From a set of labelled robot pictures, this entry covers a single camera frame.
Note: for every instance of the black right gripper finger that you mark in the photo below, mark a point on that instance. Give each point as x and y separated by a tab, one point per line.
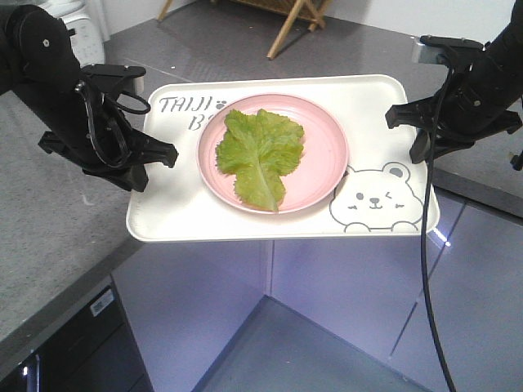
420	114
433	142

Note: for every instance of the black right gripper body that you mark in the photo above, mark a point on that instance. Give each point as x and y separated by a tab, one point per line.
473	104

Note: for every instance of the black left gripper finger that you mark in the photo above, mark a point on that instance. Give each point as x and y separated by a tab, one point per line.
128	178
147	149

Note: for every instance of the grey lower cabinet doors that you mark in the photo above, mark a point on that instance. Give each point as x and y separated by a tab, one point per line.
332	314

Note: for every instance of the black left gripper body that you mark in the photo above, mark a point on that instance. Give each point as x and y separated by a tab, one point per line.
88	127

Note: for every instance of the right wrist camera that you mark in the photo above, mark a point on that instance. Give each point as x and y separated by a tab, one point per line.
430	49

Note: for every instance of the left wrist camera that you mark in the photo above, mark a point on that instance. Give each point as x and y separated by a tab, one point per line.
115	78

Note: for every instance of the black disinfection cabinet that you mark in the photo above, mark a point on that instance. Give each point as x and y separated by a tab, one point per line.
77	342

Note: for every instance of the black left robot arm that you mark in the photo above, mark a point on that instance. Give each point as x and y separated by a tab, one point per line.
38	63

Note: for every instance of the wooden folding rack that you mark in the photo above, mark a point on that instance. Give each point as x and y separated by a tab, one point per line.
240	30

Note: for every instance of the cream bear serving tray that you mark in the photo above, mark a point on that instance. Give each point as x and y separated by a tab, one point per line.
380	193

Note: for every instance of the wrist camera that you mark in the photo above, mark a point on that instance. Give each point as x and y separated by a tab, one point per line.
115	78
430	49

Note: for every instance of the pink round plate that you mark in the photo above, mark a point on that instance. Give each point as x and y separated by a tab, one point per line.
323	162

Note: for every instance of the white rice cooker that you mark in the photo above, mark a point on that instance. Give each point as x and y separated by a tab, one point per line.
84	35

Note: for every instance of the green lettuce leaf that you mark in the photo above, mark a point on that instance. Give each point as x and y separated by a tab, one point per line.
259	150

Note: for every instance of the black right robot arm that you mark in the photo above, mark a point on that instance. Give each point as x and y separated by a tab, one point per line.
507	47

